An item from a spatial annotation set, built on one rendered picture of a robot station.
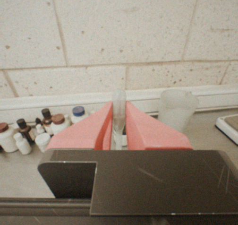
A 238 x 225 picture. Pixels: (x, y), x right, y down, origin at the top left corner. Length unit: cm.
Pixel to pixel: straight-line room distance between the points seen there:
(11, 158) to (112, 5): 59
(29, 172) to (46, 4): 50
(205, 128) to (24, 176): 67
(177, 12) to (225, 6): 17
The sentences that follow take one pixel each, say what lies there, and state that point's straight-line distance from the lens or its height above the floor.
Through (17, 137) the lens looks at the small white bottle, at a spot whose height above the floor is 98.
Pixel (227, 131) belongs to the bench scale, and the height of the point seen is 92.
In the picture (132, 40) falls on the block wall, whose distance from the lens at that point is 53.
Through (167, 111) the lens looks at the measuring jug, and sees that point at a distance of 48.
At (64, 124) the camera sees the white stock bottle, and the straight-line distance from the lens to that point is 50.
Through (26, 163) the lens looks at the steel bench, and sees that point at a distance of 56.
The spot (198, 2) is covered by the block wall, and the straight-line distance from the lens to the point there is 61.
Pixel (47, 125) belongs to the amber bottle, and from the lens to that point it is 57.
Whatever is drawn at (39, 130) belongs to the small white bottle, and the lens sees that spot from 58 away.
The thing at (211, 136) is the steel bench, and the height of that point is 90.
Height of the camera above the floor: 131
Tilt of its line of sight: 36 degrees down
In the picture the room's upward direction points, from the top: straight up
